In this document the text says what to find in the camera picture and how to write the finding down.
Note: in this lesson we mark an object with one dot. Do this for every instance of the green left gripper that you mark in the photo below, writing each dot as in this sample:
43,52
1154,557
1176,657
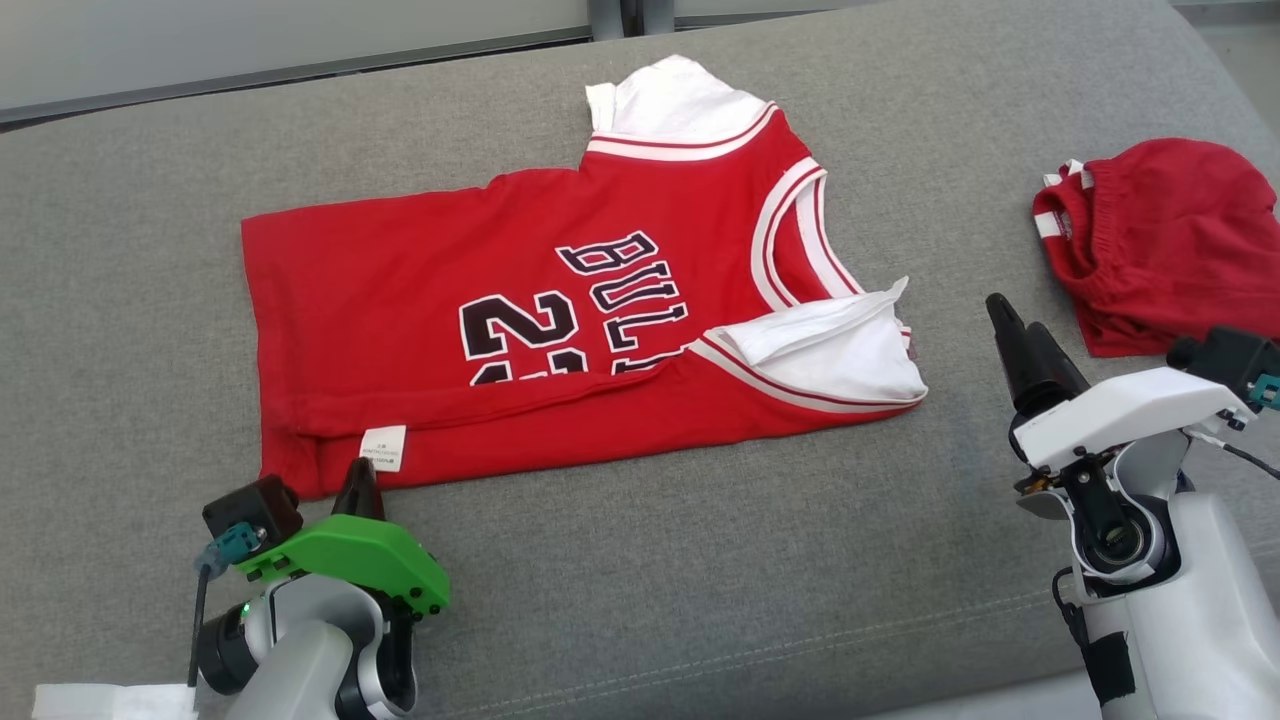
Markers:
350,550

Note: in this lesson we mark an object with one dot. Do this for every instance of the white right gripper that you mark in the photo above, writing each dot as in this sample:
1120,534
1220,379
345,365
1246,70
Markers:
1120,410

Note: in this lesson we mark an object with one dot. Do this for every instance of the red white-striped shorts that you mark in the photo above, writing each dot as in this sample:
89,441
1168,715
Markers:
1170,240

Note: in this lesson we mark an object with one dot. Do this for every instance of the red white basketball jersey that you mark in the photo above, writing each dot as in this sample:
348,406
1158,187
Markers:
400,280

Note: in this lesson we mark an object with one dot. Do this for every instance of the white flat sheet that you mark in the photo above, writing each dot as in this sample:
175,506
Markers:
110,702

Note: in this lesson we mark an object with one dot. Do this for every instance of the grey fabric sofa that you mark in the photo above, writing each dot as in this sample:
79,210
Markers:
700,560

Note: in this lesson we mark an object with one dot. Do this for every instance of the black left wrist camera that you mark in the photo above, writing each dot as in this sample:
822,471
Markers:
255,510

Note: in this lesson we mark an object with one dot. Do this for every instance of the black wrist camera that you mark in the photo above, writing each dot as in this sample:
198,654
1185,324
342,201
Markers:
255,510
1225,355

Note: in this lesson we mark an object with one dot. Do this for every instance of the teal left camera plug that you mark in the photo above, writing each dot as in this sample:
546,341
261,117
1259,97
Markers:
235,545

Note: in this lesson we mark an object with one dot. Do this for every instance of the teal camera plug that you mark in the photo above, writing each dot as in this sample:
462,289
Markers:
235,545
1265,392

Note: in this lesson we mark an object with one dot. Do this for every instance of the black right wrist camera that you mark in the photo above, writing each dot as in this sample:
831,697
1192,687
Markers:
1225,355

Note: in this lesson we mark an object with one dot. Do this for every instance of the teal right camera plug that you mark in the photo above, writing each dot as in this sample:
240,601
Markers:
1265,392

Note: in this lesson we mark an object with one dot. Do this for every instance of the grey partition post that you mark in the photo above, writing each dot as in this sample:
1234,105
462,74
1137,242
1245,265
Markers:
635,15

